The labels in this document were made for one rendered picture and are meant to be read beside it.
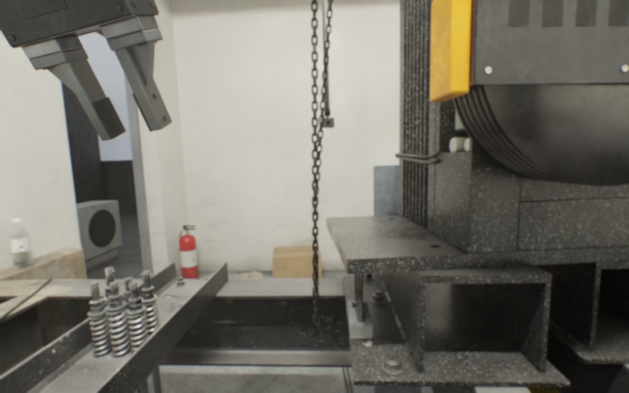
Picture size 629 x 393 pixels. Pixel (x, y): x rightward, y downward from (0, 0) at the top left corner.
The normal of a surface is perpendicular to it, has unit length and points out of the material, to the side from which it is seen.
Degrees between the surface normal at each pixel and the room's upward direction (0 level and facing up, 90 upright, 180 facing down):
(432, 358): 0
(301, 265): 90
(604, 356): 0
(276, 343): 90
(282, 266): 90
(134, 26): 113
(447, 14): 90
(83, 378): 0
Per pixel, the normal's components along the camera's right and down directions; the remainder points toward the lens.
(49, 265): 1.00, -0.02
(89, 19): -0.08, 0.51
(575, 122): 0.06, 0.12
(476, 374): -0.03, -0.99
